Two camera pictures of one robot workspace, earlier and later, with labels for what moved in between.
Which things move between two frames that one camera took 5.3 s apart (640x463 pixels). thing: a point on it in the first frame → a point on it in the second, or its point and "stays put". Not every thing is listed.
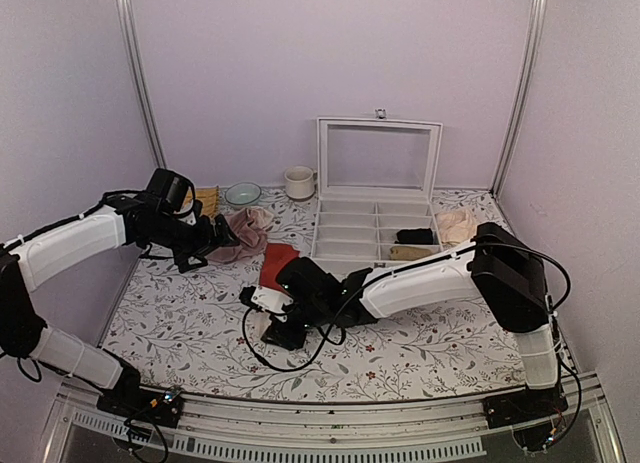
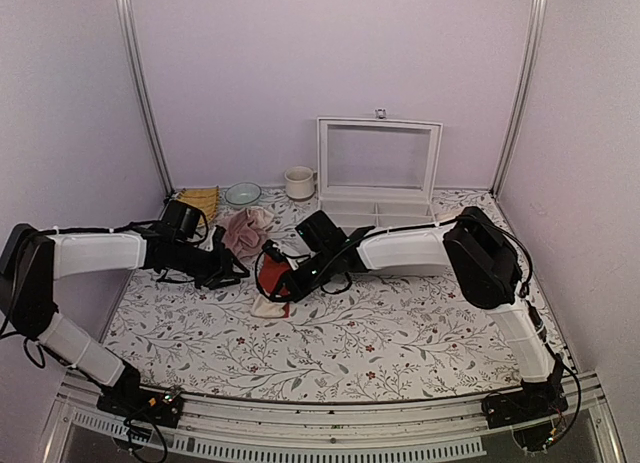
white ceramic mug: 300,182 stays put
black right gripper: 284,337 → 299,289
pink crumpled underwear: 250,227 stays put
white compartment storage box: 377,175 stays put
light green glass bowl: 242,193 stays put
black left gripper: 222,238 → 224,259
